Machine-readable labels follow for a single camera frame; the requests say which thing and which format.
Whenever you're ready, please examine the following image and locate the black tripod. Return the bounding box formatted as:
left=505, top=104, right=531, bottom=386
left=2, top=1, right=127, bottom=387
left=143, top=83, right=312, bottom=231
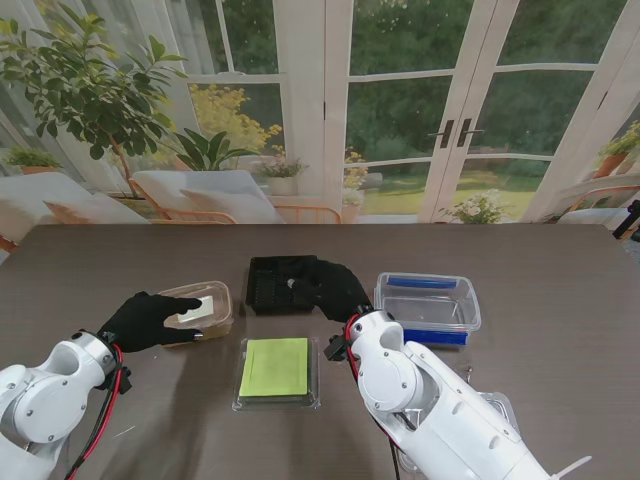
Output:
left=612, top=199, right=640, bottom=241

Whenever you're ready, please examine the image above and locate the clear lid with green sheet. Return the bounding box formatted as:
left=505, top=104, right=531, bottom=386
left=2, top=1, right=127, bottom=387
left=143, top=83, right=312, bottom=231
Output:
left=232, top=337, right=322, bottom=412

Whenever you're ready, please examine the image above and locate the clear lid with blue mark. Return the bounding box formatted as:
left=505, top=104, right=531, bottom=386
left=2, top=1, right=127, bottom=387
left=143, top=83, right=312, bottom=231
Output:
left=399, top=389, right=521, bottom=474

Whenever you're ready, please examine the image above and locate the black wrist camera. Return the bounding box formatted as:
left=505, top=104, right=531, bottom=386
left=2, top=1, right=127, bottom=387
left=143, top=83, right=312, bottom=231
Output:
left=99, top=365, right=134, bottom=394
left=323, top=334, right=352, bottom=362

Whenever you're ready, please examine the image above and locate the red left arm cable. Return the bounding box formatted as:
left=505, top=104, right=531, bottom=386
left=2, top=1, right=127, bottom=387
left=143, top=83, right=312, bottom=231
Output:
left=64, top=343, right=124, bottom=480

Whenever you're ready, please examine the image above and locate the black plastic tray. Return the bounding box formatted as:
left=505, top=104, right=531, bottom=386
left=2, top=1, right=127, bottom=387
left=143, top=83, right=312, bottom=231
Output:
left=244, top=254, right=321, bottom=317

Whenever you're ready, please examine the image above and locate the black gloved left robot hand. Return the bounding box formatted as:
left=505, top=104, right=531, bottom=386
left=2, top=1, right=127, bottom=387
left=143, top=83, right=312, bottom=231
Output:
left=97, top=292, right=204, bottom=354

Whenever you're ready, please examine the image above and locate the brown kraft paper container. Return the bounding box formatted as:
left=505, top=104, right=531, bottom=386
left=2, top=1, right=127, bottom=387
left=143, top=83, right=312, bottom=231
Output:
left=157, top=280, right=235, bottom=349

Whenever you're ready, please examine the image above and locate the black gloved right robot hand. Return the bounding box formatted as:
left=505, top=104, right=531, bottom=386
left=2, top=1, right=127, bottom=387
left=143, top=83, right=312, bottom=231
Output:
left=287, top=259, right=374, bottom=324

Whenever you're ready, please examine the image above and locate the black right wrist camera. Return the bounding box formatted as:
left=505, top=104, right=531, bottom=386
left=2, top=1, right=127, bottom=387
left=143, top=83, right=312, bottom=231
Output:
left=323, top=334, right=352, bottom=362

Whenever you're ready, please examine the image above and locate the clear container with blue clips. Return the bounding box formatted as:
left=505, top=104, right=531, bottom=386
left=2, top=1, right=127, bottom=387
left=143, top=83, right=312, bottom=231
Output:
left=373, top=271, right=484, bottom=349

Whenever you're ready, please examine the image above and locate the clear lid with white label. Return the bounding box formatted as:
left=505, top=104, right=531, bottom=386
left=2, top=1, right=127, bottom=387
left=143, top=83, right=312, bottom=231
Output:
left=158, top=280, right=234, bottom=329

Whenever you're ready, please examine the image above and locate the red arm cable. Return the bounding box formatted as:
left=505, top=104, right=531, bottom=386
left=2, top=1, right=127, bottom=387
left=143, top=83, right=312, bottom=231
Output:
left=64, top=343, right=124, bottom=480
left=343, top=312, right=401, bottom=451

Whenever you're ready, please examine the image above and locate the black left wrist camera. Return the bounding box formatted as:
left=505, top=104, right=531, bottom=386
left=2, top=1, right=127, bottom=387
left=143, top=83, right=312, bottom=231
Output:
left=99, top=365, right=134, bottom=394

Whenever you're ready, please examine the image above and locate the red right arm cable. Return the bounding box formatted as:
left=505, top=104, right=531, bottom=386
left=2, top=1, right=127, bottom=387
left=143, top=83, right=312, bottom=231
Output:
left=343, top=312, right=401, bottom=451

